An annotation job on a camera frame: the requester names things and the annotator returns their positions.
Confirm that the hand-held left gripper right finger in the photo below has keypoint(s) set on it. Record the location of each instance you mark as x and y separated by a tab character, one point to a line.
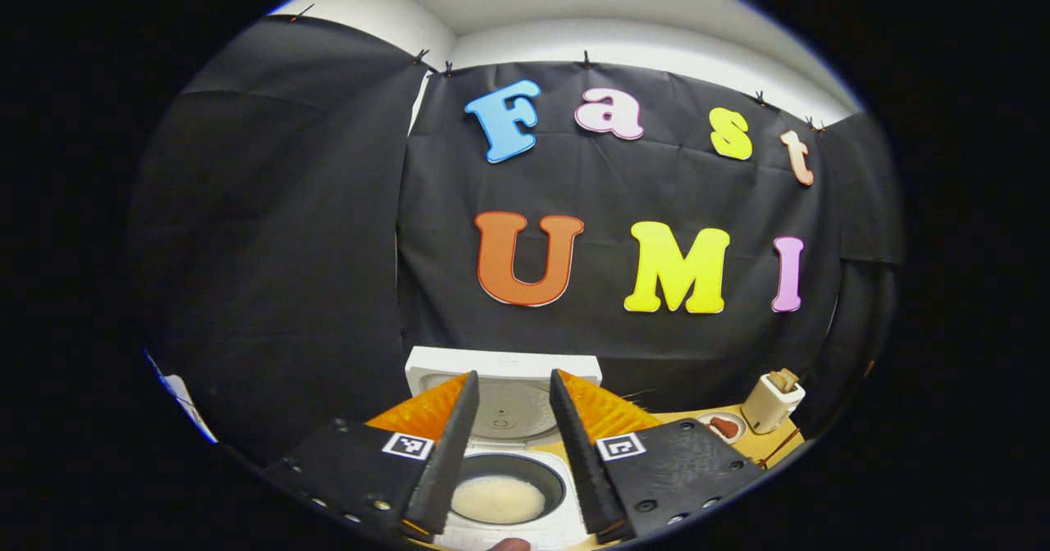
574	453

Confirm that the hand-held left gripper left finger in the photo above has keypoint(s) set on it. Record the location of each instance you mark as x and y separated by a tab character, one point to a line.
451	453

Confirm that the white rice heap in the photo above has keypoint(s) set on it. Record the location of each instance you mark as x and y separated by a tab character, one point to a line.
499	499

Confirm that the white rice cooker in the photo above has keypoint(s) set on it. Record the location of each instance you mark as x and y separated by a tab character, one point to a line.
500	362

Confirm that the brown meat piece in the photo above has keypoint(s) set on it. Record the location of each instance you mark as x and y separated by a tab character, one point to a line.
723	426

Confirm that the white round plate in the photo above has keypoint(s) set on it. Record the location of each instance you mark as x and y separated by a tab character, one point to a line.
734	439

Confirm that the white toaster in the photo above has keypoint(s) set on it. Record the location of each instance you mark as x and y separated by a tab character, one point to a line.
767	412

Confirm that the toast slice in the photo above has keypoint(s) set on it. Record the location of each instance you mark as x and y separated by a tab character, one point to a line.
783	380

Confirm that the black backdrop cloth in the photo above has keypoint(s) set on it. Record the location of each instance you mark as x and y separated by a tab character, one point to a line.
328	248

